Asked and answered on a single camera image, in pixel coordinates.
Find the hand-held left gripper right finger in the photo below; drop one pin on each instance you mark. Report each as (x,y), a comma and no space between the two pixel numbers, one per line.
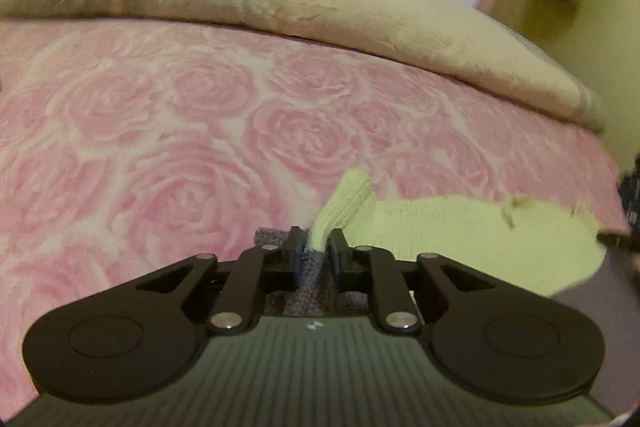
(331,257)

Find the pink rose-patterned blanket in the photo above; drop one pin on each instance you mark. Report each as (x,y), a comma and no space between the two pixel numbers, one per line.
(150,132)

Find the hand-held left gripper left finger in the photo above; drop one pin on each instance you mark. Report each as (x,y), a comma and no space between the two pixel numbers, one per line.
(298,259)

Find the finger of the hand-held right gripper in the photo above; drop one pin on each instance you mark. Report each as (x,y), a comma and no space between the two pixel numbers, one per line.
(620,241)

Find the grey and cream knit sweater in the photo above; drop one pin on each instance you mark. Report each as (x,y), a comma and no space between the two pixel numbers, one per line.
(450,232)

